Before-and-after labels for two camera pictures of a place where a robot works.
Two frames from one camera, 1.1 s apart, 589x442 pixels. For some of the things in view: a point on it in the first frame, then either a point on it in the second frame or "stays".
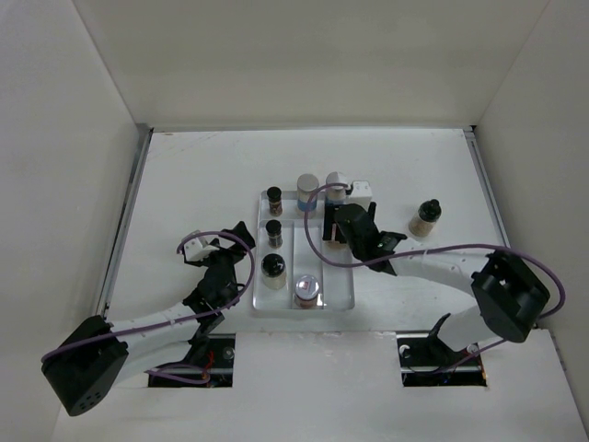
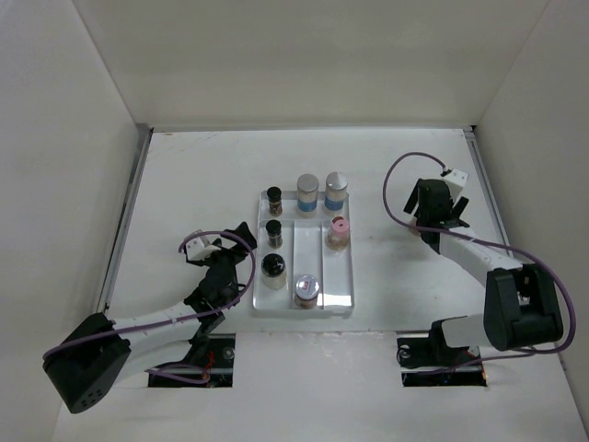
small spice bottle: [273, 228] stays
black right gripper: [329, 220] → [460, 205]
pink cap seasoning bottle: [333, 243] stays
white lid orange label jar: [306, 288] stays
